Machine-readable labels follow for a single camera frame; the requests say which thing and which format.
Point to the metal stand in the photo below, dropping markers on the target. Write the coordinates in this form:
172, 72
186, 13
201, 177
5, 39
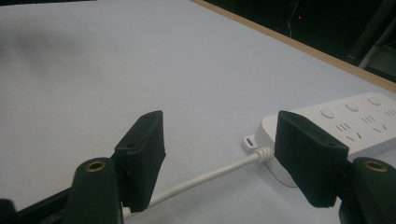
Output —
373, 40

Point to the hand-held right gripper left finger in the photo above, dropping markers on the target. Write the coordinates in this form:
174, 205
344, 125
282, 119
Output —
140, 158

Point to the white power strip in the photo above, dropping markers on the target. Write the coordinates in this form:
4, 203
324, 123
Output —
361, 124

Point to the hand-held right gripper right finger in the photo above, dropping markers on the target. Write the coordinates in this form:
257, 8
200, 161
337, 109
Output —
311, 155

